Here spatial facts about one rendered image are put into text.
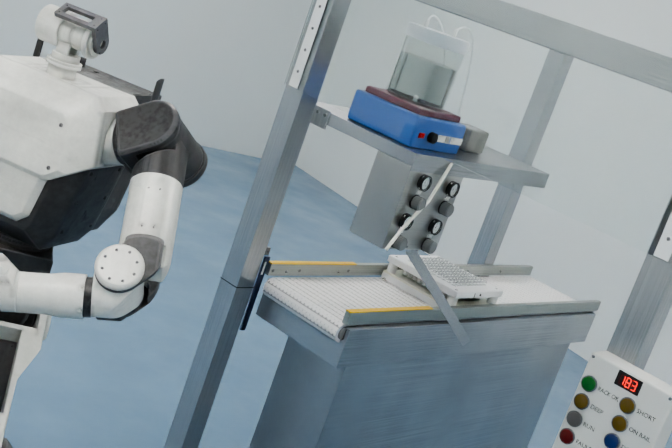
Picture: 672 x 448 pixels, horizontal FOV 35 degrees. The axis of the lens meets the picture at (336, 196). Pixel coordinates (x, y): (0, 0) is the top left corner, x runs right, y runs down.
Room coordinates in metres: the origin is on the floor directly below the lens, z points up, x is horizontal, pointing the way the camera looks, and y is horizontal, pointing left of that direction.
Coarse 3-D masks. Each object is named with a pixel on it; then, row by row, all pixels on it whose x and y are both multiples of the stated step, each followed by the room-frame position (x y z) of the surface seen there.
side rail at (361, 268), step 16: (272, 272) 2.56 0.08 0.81; (288, 272) 2.61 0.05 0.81; (304, 272) 2.65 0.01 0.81; (320, 272) 2.71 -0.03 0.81; (336, 272) 2.76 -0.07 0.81; (352, 272) 2.81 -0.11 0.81; (368, 272) 2.87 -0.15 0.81; (480, 272) 3.33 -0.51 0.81; (496, 272) 3.41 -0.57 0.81; (512, 272) 3.49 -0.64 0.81; (528, 272) 3.58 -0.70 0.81
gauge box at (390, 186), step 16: (384, 160) 2.40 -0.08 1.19; (384, 176) 2.39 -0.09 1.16; (400, 176) 2.36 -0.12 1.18; (416, 176) 2.37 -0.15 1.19; (432, 176) 2.42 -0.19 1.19; (448, 176) 2.47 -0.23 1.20; (368, 192) 2.40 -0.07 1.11; (384, 192) 2.38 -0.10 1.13; (400, 192) 2.35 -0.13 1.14; (368, 208) 2.39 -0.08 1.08; (384, 208) 2.37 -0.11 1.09; (400, 208) 2.36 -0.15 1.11; (432, 208) 2.46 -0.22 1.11; (352, 224) 2.41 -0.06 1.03; (368, 224) 2.39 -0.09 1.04; (384, 224) 2.36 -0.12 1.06; (416, 224) 2.43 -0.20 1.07; (368, 240) 2.38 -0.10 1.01; (384, 240) 2.35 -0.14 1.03; (416, 240) 2.45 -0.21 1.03
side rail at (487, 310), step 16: (496, 304) 2.92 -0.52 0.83; (512, 304) 2.99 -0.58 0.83; (528, 304) 3.05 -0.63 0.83; (544, 304) 3.12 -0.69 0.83; (560, 304) 3.20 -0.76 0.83; (576, 304) 3.29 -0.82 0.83; (592, 304) 3.38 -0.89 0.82; (352, 320) 2.40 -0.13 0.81; (368, 320) 2.45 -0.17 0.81; (384, 320) 2.50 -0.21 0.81; (400, 320) 2.55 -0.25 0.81; (416, 320) 2.61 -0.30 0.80
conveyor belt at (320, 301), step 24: (264, 288) 2.54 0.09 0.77; (288, 288) 2.52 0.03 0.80; (312, 288) 2.59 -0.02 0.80; (336, 288) 2.66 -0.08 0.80; (360, 288) 2.74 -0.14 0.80; (384, 288) 2.82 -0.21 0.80; (504, 288) 3.30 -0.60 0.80; (528, 288) 3.41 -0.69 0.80; (552, 288) 3.54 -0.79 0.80; (312, 312) 2.45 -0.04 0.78; (336, 312) 2.47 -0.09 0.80; (576, 312) 3.35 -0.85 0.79; (336, 336) 2.40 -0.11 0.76
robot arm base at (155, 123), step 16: (128, 112) 1.82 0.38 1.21; (144, 112) 1.81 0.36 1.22; (160, 112) 1.81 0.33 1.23; (176, 112) 1.80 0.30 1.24; (128, 128) 1.80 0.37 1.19; (144, 128) 1.79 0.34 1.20; (160, 128) 1.78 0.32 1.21; (176, 128) 1.79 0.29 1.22; (128, 144) 1.78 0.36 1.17; (144, 144) 1.77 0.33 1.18; (160, 144) 1.77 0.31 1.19; (128, 160) 1.78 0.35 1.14
